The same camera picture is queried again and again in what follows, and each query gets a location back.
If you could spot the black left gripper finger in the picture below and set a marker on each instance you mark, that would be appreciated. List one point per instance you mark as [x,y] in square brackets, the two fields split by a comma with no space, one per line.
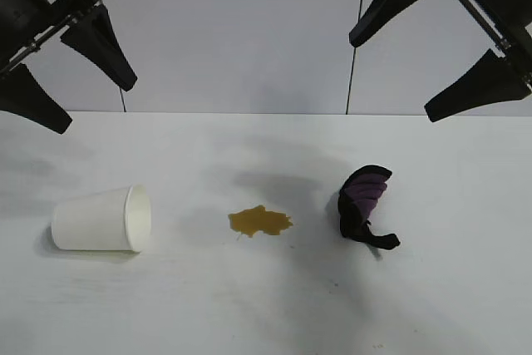
[99,47]
[29,101]

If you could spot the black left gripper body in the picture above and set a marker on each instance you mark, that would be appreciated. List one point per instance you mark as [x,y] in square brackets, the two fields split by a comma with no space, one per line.
[25,10]

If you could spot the white paper cup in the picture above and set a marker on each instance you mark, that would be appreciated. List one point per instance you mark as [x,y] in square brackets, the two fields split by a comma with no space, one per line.
[95,222]

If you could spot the black and purple cloth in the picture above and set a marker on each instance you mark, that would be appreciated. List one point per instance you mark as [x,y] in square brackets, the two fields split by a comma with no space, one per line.
[353,218]

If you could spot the brown liquid spill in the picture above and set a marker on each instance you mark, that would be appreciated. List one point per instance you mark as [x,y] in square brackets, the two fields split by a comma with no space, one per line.
[259,222]

